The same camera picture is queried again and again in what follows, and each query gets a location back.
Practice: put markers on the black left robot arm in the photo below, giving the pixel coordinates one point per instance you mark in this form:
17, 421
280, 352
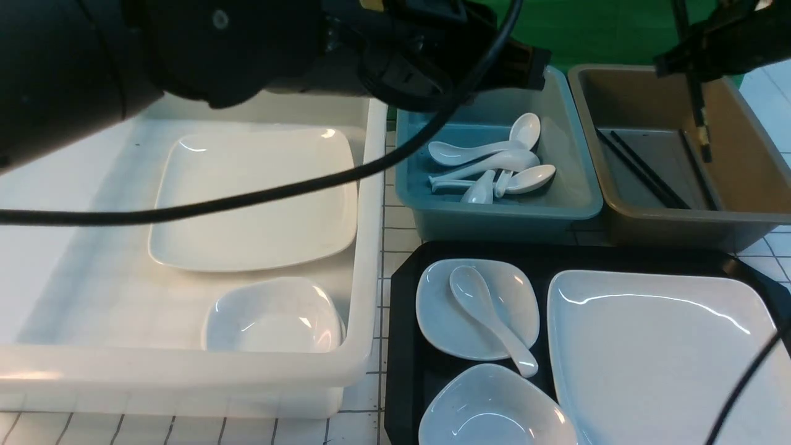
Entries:
71, 69

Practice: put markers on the small white dish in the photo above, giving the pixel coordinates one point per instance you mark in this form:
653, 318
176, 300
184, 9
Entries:
451, 330

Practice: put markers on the small white bowl in bin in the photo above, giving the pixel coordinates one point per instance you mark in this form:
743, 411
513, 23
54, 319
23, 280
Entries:
286, 314

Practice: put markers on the black serving tray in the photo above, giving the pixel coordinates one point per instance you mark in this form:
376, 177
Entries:
417, 371

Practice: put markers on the green backdrop cloth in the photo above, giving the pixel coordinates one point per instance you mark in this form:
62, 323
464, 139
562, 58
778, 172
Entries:
557, 34

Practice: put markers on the white ceramic soup spoon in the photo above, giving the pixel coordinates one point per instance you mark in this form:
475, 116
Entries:
472, 293

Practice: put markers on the white spoon bottom handle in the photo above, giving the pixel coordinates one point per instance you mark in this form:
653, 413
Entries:
481, 192

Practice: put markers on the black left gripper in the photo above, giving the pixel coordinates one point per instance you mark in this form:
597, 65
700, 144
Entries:
408, 54

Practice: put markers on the teal plastic bin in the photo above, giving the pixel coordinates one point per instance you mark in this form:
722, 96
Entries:
572, 195

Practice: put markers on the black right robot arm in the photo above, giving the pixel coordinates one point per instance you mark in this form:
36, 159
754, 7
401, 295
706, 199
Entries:
735, 39

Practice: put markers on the black chopstick right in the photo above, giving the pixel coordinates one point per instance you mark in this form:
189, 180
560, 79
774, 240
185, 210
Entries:
700, 176

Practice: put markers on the white spoon middle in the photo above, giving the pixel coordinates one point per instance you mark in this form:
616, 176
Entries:
515, 160

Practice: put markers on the white spoon upper bowl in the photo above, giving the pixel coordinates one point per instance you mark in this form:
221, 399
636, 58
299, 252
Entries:
524, 134

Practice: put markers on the large white plastic bin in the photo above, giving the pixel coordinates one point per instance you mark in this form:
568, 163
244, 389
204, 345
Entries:
109, 319

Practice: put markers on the black chopstick left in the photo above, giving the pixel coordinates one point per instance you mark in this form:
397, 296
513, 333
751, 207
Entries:
655, 190

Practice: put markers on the large white rice plate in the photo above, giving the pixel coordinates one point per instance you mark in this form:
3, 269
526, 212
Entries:
649, 359

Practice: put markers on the white spoon left bowl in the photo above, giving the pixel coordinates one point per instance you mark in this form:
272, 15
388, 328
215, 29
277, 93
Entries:
450, 155

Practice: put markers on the brown plastic bin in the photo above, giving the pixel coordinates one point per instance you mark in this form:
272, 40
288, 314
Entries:
747, 175

